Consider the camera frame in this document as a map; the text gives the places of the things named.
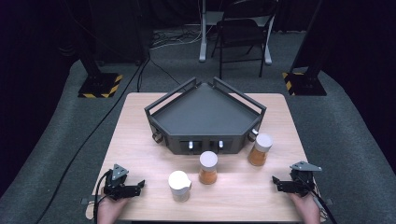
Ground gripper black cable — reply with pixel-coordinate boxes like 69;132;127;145
298;176;339;224
92;169;113;224

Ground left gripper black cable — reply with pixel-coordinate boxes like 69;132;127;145
92;169;113;224

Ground dark cabinet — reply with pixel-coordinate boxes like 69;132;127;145
90;0;153;66

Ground spouted white lid spice jar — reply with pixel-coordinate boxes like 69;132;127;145
167;170;192;203

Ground dark grey corner shelf rack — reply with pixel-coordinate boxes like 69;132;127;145
144;77;268;156

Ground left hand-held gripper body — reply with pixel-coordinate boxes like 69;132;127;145
103;163;134;201

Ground person's right hand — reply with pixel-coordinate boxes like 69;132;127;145
288;190;321;224

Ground long black floor cable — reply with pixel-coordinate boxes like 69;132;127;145
35;57;151;224

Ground tangle of floor cables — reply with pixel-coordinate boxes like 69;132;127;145
150;27;204;50

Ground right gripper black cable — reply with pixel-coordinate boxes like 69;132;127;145
298;176;339;224

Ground black folding chair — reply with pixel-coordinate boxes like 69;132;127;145
211;0;279;78

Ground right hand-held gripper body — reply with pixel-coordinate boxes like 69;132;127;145
289;161;323;197

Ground white desk frame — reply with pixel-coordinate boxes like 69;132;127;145
186;0;276;66

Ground straight orange spice jar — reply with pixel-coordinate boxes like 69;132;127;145
247;133;274;167

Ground narrow neck orange spice jar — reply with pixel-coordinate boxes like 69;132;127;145
198;150;219;186

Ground short black floor cable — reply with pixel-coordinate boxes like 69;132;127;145
148;58;183;88

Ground person's left hand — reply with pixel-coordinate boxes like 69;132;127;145
96;195;130;224

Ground black stand with striped base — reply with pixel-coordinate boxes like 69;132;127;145
282;0;332;97
62;0;123;99

